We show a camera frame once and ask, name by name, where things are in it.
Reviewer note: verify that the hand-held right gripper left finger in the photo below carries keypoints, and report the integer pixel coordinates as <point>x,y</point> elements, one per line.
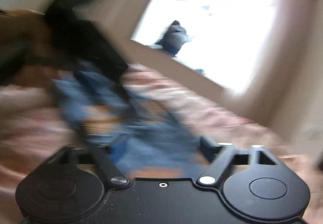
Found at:
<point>118,147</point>

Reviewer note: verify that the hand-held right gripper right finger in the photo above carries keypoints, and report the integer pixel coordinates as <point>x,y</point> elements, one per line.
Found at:
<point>208,149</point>

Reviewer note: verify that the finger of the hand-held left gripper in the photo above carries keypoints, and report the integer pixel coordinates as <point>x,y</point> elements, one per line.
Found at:
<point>128,97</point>

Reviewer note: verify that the blue pants with orange print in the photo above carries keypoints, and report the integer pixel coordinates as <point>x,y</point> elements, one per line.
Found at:
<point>141,133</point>

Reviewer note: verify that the pink floral bed blanket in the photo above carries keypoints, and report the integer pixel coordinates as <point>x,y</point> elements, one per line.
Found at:
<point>214,113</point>

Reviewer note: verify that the dark blue backpack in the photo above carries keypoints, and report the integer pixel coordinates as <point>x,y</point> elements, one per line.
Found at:
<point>175,37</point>

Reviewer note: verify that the white framed window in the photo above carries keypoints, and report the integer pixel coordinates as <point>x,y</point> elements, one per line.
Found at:
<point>222,24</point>

